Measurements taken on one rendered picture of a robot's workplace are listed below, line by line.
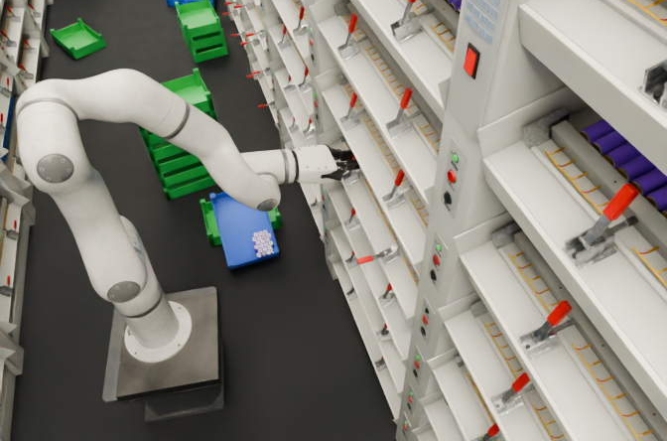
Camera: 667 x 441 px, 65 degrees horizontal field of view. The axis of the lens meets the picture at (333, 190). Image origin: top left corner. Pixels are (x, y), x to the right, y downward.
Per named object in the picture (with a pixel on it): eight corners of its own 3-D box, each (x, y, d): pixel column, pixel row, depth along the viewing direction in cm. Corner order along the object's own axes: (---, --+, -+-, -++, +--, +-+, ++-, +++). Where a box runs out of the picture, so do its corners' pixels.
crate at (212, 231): (211, 247, 213) (206, 234, 207) (203, 212, 226) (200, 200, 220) (282, 227, 218) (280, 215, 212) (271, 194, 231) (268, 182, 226)
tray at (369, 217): (416, 336, 113) (406, 319, 106) (330, 156, 153) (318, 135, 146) (499, 295, 112) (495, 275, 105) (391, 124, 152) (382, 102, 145)
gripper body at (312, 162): (282, 164, 134) (324, 160, 138) (293, 191, 127) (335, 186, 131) (285, 141, 129) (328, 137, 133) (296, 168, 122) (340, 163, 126)
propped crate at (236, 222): (279, 255, 208) (279, 251, 201) (229, 270, 205) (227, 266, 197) (259, 187, 216) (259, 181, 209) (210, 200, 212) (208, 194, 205)
